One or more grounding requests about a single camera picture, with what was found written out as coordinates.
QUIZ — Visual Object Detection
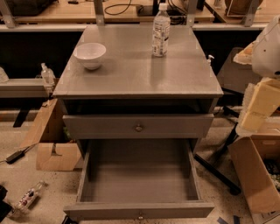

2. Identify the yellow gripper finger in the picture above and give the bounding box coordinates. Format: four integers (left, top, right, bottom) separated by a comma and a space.
239, 79, 280, 132

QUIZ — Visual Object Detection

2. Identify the brown cardboard box right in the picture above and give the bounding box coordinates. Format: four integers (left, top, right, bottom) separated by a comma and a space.
228, 136, 280, 214

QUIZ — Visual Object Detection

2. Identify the grey side shelf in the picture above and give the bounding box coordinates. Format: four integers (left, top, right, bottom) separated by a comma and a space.
0, 79, 48, 98

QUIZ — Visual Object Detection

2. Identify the open bottom grey drawer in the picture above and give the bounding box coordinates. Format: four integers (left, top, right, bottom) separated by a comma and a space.
64, 139, 214, 221

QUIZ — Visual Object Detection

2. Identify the black power adapter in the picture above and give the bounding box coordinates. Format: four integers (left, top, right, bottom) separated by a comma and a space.
5, 145, 34, 165

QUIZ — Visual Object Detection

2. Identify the clear bottle on shelf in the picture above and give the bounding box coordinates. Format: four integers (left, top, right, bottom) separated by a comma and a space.
41, 63, 55, 86

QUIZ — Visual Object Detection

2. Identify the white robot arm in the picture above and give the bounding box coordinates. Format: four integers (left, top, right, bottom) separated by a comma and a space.
238, 16, 280, 133

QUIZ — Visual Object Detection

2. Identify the black cable on desk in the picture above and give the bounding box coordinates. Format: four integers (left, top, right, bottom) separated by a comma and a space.
103, 0, 144, 17

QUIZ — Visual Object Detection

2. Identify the clear plastic water bottle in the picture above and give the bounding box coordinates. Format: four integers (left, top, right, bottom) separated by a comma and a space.
152, 3, 171, 57

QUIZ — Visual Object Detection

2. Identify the brown cardboard box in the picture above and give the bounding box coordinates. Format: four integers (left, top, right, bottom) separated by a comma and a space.
228, 136, 280, 214
20, 99, 83, 172

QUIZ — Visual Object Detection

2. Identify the white ceramic bowl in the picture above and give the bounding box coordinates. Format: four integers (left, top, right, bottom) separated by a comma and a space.
73, 43, 107, 70

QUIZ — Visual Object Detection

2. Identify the small white pump bottle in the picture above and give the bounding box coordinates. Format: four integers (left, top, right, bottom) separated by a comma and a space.
206, 54, 214, 65

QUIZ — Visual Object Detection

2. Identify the closed middle grey drawer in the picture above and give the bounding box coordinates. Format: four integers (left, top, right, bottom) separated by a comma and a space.
63, 114, 214, 140

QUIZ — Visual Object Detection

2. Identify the brown cardboard box left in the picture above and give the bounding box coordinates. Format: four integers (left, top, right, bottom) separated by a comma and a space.
20, 99, 83, 172

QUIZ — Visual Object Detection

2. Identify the clear bottle on floor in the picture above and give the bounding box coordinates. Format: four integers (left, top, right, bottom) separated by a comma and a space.
12, 180, 47, 216

